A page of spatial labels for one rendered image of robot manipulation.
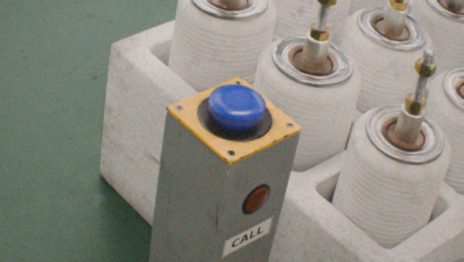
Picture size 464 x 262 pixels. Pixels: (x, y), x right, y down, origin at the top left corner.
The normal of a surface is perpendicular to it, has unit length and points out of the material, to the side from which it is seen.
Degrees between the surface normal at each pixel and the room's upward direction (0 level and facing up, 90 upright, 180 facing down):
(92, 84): 0
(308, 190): 0
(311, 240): 90
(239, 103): 0
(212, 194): 90
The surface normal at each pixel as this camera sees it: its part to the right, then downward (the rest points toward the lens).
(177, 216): -0.74, 0.33
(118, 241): 0.14, -0.76
